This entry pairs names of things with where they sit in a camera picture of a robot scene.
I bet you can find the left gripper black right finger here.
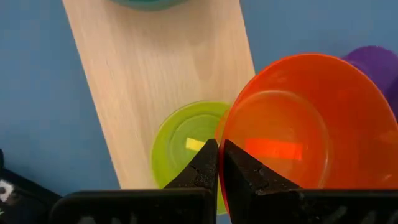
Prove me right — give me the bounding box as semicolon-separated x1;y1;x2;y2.
220;139;398;224

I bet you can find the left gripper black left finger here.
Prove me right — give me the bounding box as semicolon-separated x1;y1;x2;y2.
49;138;219;224

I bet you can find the lime translucent plastic bowl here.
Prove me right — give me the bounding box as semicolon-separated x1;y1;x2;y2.
150;100;233;216

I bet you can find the orange-red translucent plastic bowl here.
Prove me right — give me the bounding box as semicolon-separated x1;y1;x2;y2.
216;52;398;216

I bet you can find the purple translucent plastic bowl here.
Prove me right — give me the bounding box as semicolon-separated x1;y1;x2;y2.
341;45;398;121

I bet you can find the wooden shelf with black frame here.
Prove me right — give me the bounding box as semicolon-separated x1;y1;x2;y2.
62;0;256;190

